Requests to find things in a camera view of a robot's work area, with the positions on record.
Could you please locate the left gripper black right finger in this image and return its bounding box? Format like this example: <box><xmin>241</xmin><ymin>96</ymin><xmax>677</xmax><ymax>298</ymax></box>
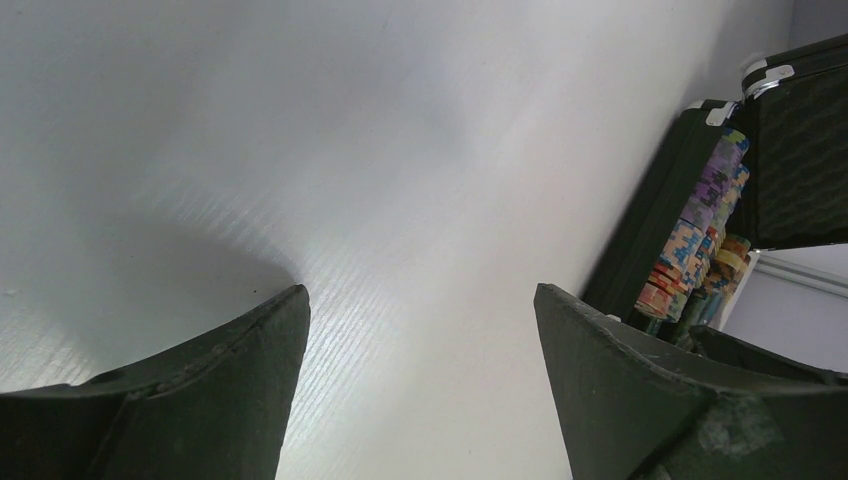
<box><xmin>534</xmin><ymin>284</ymin><xmax>847</xmax><ymax>479</ymax></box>

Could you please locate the black aluminium poker case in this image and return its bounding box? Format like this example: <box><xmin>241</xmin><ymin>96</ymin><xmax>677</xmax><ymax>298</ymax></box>
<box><xmin>581</xmin><ymin>35</ymin><xmax>847</xmax><ymax>342</ymax></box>

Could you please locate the purple chip row far left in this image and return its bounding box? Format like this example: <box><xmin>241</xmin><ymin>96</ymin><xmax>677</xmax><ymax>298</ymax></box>
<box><xmin>635</xmin><ymin>128</ymin><xmax>750</xmax><ymax>322</ymax></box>

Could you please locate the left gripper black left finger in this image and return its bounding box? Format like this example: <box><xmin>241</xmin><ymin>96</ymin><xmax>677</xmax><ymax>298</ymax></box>
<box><xmin>1</xmin><ymin>285</ymin><xmax>310</xmax><ymax>479</ymax></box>

